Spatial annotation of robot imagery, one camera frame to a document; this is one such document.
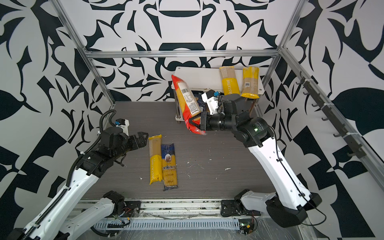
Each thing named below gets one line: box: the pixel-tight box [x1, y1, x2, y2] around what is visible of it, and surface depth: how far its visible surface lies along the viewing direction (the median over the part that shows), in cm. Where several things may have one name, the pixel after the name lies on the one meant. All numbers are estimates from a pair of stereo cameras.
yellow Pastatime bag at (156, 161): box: [148, 134, 163, 185], surface depth 88 cm
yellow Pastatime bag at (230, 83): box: [219, 66, 240, 96], surface depth 84 cm
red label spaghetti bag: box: [171, 74, 207, 135], surface depth 61 cm
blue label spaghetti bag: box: [161, 143, 178, 191], surface depth 87 cm
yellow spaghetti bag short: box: [241, 66, 260, 99], surface depth 81 cm
